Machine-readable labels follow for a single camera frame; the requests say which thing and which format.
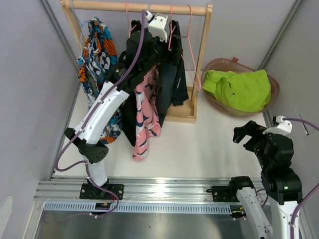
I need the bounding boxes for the colourful patterned shorts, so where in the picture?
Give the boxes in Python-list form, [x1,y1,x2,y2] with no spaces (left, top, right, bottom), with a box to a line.
[77,16,123,145]

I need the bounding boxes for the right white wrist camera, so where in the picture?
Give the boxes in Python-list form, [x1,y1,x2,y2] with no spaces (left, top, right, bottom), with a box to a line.
[263,116,293,136]

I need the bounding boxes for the black mounting plate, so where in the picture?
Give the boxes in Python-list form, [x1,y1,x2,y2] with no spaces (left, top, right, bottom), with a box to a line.
[79,182,124,200]
[206,186,237,202]

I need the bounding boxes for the wooden clothes rack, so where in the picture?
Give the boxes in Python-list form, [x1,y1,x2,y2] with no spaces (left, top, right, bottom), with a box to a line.
[60,0,213,123]

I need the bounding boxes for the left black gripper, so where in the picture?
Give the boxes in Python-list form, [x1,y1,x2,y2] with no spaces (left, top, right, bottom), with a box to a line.
[140,31,182,75]

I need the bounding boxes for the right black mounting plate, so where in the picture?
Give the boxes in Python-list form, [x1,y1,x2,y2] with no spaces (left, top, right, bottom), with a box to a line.
[206,186,237,202]

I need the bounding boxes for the black shorts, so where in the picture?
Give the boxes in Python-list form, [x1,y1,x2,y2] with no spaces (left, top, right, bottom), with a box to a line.
[122,20,142,146]

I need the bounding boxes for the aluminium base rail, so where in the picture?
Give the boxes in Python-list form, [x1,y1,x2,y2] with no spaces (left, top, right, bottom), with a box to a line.
[33,177,230,203]

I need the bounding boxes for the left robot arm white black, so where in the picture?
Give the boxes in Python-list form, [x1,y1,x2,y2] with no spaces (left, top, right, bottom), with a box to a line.
[64,16,168,199]

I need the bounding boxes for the pink shark print shorts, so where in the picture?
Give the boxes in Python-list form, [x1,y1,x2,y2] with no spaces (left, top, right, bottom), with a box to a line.
[133,67,161,161]

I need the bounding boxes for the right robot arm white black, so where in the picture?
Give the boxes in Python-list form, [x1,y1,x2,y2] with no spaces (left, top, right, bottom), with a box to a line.
[227,116,303,239]

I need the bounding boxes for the lime green shorts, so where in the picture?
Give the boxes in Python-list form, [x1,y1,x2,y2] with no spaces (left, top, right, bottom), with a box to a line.
[202,70,271,112]

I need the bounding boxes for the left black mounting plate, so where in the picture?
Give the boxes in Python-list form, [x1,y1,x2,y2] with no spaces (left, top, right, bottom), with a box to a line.
[79,182,124,200]

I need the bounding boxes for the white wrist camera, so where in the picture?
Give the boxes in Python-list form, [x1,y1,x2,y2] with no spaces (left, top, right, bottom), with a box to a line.
[263,116,293,136]
[145,10,169,43]

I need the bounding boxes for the far left blue hanger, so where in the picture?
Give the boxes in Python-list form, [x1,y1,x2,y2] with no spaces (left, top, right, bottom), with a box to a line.
[71,0,84,49]

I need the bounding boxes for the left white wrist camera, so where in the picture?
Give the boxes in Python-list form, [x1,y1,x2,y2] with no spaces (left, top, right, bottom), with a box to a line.
[145,10,169,43]

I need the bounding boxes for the grey slotted cable duct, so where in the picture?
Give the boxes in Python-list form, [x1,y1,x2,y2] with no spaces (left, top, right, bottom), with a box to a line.
[43,201,232,215]

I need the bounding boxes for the pink wire hanger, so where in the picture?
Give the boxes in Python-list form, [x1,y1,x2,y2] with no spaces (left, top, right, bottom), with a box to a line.
[182,5,202,92]
[125,1,138,35]
[168,4,175,51]

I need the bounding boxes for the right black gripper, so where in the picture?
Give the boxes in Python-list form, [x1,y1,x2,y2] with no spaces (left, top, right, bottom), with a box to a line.
[233,119,271,169]

